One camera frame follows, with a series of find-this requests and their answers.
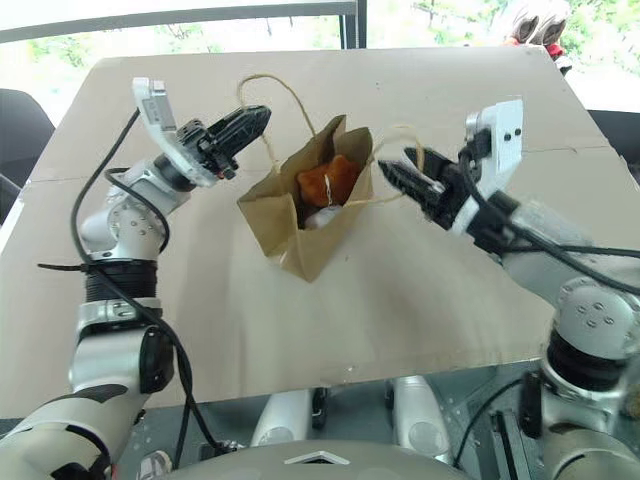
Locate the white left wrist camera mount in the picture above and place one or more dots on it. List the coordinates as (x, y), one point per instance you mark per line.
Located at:
(155, 107)

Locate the black window frame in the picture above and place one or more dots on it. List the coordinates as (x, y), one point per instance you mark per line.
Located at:
(352, 25)

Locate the silver robot leg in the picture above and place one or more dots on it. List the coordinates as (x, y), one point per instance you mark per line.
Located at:
(420, 415)
(280, 415)

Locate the silver left robot leg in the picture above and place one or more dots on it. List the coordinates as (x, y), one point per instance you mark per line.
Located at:
(280, 415)

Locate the black chair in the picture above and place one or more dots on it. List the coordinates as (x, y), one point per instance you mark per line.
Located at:
(20, 135)

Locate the brown cardboard table cover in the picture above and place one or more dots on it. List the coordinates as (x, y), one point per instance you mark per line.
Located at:
(400, 310)

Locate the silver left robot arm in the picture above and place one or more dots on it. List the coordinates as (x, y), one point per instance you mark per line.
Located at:
(115, 345)

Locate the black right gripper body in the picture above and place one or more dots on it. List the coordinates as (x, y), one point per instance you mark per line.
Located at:
(450, 200)

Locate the grey robot torso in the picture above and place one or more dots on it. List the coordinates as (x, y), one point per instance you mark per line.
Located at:
(320, 462)

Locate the silver right robot leg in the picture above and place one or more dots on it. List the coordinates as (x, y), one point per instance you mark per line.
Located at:
(420, 415)

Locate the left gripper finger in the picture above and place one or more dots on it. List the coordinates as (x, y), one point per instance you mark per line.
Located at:
(245, 141)
(247, 119)

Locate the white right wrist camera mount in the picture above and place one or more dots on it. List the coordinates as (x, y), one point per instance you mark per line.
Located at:
(505, 140)

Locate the grey white plush toy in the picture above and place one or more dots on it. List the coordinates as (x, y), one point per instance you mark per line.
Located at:
(537, 22)

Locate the orange plush toy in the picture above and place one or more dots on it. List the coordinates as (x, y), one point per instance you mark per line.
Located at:
(320, 182)

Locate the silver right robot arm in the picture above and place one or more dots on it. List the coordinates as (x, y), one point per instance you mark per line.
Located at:
(590, 320)

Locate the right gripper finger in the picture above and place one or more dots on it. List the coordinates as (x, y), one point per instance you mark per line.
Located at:
(435, 162)
(407, 182)

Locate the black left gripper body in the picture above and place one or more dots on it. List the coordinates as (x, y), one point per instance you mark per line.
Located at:
(207, 147)

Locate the brown paper bag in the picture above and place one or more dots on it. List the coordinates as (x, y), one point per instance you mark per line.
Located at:
(280, 215)

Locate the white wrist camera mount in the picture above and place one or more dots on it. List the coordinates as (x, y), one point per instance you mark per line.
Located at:
(155, 107)
(505, 140)

